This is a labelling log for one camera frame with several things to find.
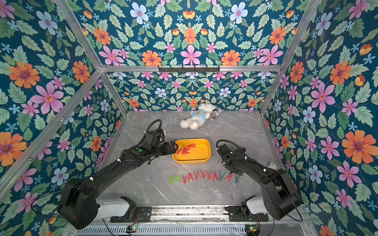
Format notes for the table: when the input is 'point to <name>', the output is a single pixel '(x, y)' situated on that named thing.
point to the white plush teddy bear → (198, 117)
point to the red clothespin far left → (184, 149)
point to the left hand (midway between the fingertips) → (174, 146)
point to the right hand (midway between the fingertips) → (235, 167)
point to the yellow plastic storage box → (192, 151)
